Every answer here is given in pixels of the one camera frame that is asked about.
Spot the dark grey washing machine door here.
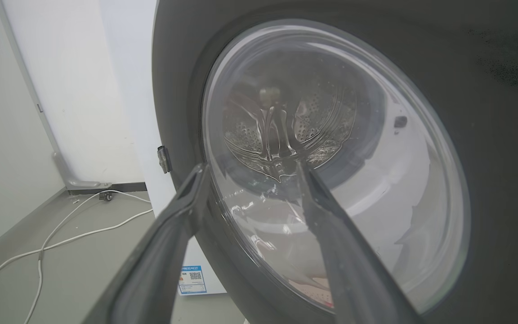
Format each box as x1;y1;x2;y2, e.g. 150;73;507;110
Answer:
152;0;518;324

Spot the grey metal frame post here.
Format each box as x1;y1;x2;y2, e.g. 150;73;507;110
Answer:
0;0;112;189

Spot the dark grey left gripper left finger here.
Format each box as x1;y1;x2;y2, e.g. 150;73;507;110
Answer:
82;163;211;324

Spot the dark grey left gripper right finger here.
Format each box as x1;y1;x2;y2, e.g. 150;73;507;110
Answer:
296;161;421;324

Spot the blue white energy label sticker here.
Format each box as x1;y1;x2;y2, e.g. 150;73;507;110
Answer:
178;265;207;295

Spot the white washing machine body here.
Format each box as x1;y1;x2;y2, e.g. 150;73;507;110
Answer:
99;0;228;296

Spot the white cable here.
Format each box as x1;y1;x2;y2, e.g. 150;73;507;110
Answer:
24;190;152;324
0;208;154;292

